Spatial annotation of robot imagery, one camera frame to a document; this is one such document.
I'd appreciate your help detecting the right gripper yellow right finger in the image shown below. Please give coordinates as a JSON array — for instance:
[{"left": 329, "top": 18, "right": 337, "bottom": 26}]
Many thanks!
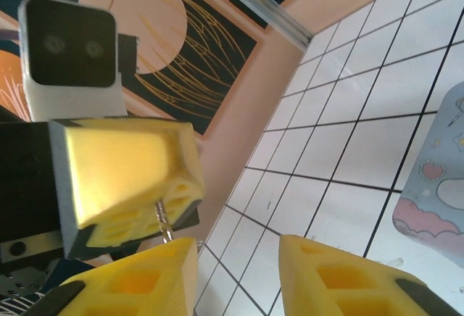
[{"left": 278, "top": 234, "right": 463, "bottom": 316}]

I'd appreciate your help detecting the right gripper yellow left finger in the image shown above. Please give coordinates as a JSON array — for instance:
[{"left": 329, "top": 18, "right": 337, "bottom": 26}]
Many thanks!
[{"left": 21, "top": 238, "right": 199, "bottom": 316}]

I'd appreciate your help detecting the blue cartoon tin box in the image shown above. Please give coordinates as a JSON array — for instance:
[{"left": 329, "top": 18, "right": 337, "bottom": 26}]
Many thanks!
[{"left": 392, "top": 80, "right": 464, "bottom": 270}]

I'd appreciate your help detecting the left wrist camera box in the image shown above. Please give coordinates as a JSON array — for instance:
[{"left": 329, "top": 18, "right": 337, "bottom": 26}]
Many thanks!
[{"left": 17, "top": 0, "right": 141, "bottom": 121}]

